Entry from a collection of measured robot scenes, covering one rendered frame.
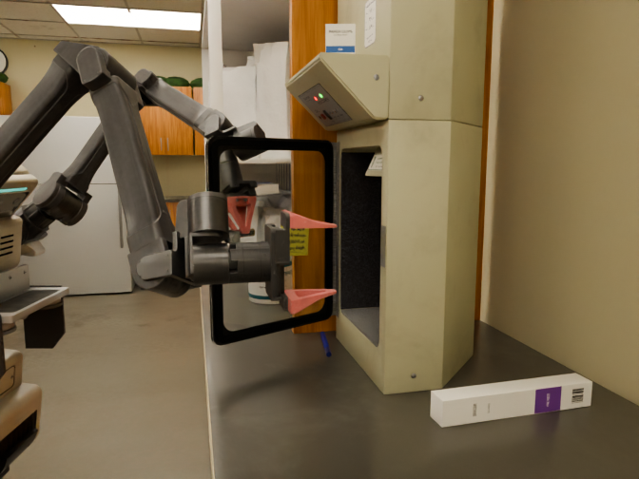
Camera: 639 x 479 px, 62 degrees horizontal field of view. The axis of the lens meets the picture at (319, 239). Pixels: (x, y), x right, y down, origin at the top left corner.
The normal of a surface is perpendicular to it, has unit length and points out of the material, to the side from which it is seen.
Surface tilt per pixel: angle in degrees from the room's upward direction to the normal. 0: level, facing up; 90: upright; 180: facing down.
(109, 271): 90
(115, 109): 67
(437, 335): 90
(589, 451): 0
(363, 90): 90
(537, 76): 90
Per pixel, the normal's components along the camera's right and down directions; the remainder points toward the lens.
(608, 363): -0.97, 0.04
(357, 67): 0.23, 0.14
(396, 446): 0.00, -0.99
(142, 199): -0.26, -0.32
